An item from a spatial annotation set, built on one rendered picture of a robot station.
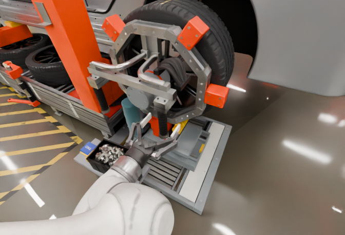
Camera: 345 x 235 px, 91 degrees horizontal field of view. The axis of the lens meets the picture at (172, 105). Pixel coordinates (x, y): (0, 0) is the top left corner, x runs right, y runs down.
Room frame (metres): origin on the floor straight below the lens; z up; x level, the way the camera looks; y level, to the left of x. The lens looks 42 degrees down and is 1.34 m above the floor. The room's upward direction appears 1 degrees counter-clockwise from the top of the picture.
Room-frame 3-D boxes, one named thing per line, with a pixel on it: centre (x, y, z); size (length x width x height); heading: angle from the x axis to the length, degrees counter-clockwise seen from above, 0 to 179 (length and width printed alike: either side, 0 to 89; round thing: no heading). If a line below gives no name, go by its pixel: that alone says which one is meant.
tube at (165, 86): (0.60, 0.05, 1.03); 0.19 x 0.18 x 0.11; 151
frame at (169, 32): (0.75, 0.08, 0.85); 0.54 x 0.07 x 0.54; 61
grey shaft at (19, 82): (1.48, 1.57, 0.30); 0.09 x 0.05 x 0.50; 61
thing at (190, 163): (0.89, -0.02, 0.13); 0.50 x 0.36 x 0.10; 61
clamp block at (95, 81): (0.65, 0.32, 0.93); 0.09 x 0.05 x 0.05; 151
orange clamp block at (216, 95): (0.60, -0.20, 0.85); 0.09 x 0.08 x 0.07; 61
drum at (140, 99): (0.69, 0.11, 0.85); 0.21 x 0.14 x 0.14; 151
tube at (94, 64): (0.69, 0.22, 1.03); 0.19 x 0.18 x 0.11; 151
